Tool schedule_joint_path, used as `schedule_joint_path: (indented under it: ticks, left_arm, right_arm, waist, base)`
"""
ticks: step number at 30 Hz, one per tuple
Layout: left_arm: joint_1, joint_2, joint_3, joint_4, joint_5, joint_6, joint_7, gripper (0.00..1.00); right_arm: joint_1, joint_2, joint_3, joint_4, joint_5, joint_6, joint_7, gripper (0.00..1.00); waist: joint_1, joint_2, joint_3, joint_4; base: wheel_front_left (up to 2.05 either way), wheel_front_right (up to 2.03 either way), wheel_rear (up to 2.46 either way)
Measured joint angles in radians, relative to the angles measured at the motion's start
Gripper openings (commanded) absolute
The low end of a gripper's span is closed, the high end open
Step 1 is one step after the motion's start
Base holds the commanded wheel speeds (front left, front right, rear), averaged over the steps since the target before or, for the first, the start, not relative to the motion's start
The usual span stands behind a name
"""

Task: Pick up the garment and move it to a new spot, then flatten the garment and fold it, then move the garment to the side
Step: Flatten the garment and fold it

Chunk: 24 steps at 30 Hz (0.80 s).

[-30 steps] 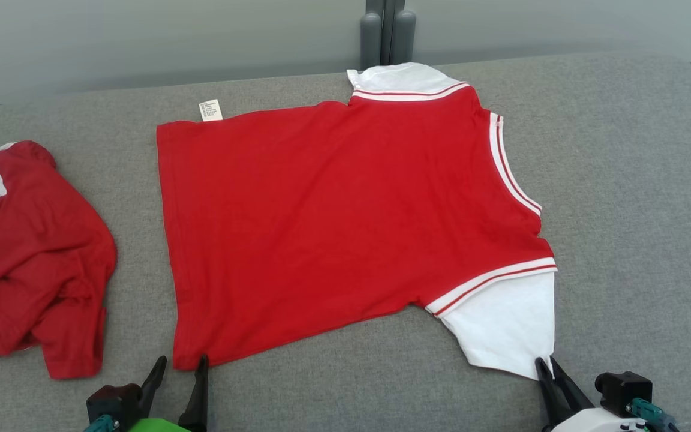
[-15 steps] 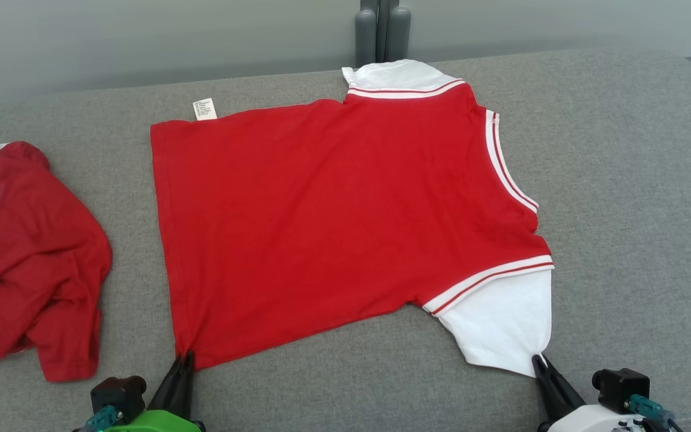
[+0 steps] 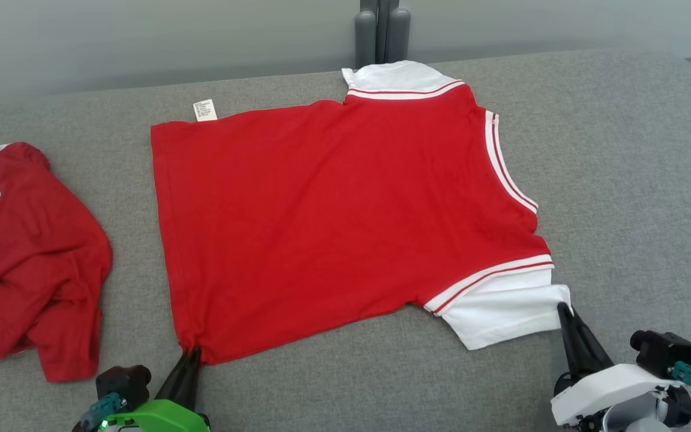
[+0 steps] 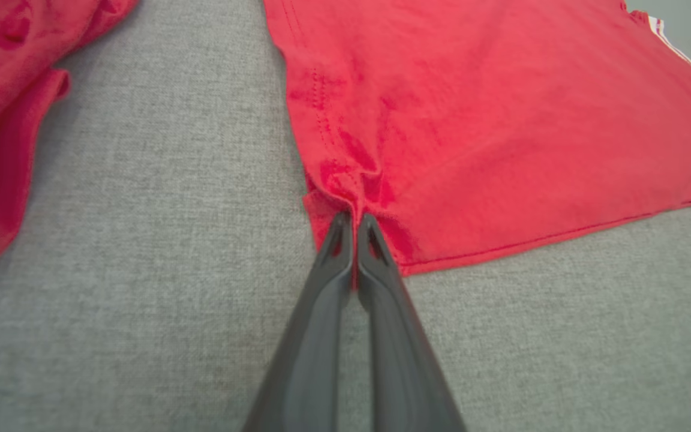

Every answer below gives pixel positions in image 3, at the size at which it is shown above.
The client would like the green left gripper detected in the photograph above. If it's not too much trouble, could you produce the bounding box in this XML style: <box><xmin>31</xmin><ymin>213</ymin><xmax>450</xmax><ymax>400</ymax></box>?
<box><xmin>103</xmin><ymin>347</ymin><xmax>211</xmax><ymax>432</ymax></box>

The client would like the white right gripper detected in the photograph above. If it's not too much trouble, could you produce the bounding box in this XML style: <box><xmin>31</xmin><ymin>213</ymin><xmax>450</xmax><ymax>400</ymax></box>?
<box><xmin>551</xmin><ymin>303</ymin><xmax>674</xmax><ymax>428</ymax></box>

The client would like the red shirt with white sleeves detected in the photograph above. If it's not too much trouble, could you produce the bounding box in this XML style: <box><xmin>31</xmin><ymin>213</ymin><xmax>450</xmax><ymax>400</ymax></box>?
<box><xmin>151</xmin><ymin>60</ymin><xmax>573</xmax><ymax>367</ymax></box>

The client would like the crumpled red white garment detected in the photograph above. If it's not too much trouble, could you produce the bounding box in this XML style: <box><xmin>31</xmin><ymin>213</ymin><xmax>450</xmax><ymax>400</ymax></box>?
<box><xmin>0</xmin><ymin>142</ymin><xmax>113</xmax><ymax>383</ymax></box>

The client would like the grey metal frame post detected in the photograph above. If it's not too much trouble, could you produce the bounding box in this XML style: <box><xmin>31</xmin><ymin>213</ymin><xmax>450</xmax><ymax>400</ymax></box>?
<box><xmin>354</xmin><ymin>0</ymin><xmax>412</xmax><ymax>68</ymax></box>

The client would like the teal plug left camera cable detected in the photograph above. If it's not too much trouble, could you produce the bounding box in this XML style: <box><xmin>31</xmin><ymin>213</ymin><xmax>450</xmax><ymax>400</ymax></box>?
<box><xmin>73</xmin><ymin>392</ymin><xmax>126</xmax><ymax>432</ymax></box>

